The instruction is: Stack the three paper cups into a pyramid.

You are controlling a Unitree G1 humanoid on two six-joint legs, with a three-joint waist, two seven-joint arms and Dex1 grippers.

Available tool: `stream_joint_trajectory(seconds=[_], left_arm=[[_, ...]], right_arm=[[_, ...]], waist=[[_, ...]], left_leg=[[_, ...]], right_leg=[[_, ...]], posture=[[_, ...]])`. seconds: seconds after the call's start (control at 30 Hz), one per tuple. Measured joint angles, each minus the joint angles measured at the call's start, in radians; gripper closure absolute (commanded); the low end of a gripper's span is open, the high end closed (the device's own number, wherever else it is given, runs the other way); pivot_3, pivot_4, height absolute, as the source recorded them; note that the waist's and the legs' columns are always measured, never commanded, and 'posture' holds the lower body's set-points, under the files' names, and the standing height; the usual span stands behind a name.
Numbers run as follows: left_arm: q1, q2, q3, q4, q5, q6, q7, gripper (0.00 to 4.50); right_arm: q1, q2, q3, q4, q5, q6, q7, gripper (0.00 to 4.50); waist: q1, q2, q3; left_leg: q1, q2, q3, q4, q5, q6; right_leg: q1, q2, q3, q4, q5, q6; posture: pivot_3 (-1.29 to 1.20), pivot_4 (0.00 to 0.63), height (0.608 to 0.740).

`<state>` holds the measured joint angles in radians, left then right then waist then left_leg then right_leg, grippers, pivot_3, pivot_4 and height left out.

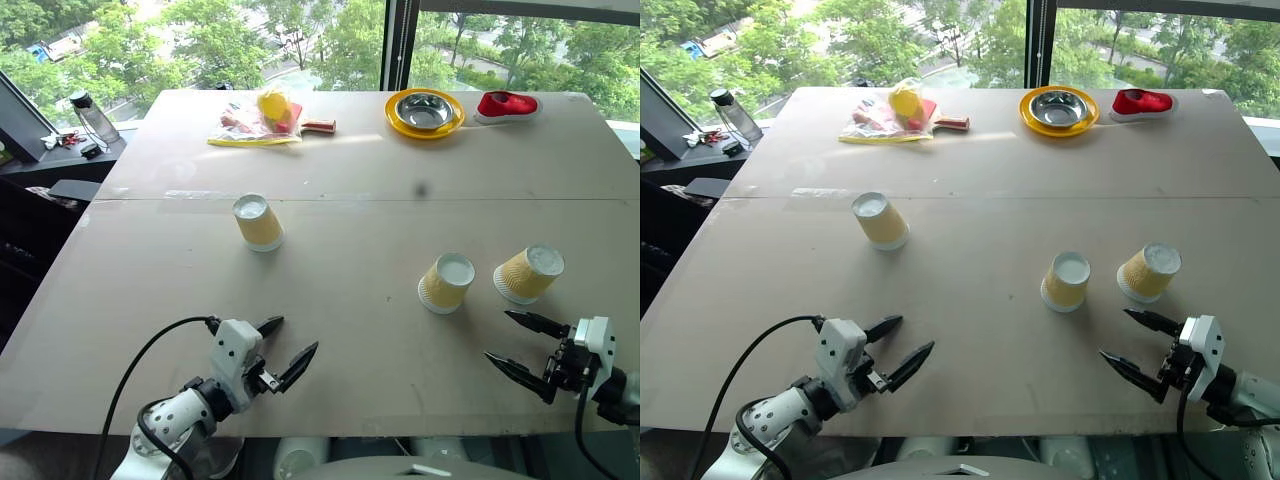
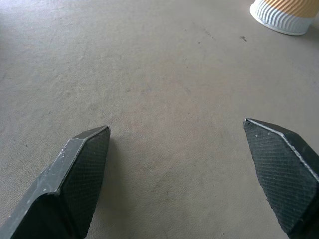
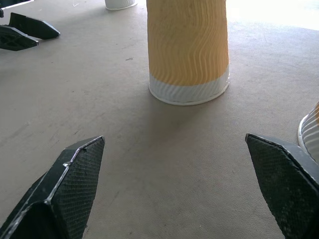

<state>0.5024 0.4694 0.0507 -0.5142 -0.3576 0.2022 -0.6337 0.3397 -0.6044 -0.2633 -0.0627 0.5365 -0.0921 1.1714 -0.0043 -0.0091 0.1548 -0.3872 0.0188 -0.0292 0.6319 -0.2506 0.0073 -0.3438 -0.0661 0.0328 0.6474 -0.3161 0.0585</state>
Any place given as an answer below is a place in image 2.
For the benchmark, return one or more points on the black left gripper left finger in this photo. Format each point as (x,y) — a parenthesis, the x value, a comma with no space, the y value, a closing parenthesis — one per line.
(74,179)

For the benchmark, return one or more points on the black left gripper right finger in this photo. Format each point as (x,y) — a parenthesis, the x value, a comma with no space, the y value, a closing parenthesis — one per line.
(281,174)

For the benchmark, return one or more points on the orange white ribbed paper cup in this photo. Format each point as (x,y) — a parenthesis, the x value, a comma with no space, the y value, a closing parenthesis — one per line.
(281,18)

